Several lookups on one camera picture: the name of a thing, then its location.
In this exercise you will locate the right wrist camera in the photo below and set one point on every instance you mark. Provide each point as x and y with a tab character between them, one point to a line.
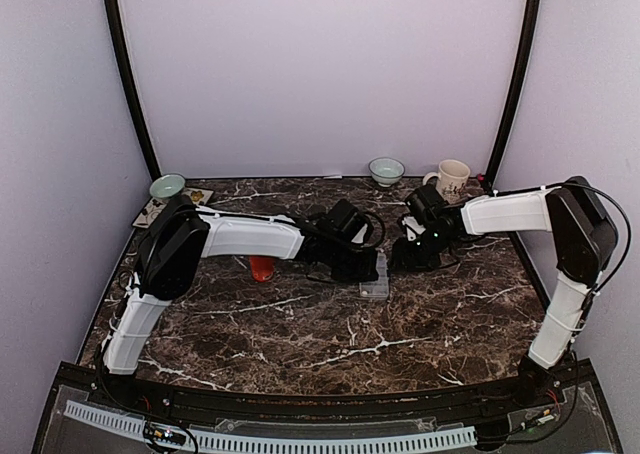
411	228

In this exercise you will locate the cream ceramic mug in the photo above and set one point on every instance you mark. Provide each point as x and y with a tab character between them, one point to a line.
449	179

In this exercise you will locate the patterned coaster mat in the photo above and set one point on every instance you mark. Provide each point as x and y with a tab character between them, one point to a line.
198	196

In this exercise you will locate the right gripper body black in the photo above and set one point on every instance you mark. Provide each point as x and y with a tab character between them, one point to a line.
423	256

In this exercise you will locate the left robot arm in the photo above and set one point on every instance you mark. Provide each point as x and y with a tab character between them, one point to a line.
183	234

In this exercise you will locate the red pill bottle grey cap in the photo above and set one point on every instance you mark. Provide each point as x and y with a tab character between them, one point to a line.
262	268

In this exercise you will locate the black corner post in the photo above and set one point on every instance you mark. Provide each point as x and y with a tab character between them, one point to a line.
120	49
516	84

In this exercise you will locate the clear plastic pill organizer box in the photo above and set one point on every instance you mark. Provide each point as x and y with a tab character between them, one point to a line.
380	288

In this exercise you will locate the white ceramic bowl back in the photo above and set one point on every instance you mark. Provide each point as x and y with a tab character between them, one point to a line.
386	171

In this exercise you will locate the left black corner post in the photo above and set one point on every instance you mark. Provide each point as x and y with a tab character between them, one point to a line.
120	49

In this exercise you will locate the green ceramic bowl left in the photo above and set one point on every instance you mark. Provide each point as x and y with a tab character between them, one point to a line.
166	187

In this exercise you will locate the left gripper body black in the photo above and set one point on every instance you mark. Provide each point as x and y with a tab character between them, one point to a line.
350	269

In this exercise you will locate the white slotted cable duct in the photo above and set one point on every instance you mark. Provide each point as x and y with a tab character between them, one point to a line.
235	436

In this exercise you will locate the right black corner post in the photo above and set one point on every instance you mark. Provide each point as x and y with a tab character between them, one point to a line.
516	84

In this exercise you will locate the black front rail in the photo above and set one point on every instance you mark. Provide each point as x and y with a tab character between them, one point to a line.
482	403

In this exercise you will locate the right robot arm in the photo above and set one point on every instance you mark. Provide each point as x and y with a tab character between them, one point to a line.
584	238

